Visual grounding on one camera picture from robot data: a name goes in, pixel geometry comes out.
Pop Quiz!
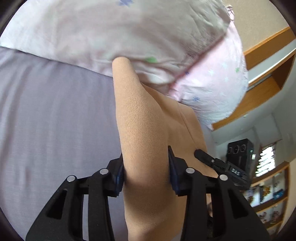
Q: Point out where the tan fleece garment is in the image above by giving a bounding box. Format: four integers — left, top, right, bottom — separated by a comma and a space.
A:
112, 57, 217, 240

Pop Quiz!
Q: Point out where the window with bars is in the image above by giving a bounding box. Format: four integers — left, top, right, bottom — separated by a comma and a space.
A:
255, 144, 276, 177

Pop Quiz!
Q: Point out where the lavender bed sheet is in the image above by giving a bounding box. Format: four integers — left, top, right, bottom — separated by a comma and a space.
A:
1, 48, 121, 238

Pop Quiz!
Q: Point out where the wooden wall cabinet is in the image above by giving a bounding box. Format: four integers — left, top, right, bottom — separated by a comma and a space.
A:
213, 27, 295, 131

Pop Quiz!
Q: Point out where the wooden display shelf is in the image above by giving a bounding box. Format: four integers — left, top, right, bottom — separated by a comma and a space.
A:
243, 161, 290, 239

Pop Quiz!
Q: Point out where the white floral pillow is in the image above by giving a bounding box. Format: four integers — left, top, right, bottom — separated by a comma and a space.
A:
1, 1, 230, 84

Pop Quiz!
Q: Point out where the pink floral pillow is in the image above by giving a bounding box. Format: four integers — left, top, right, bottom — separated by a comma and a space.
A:
167, 5, 248, 130

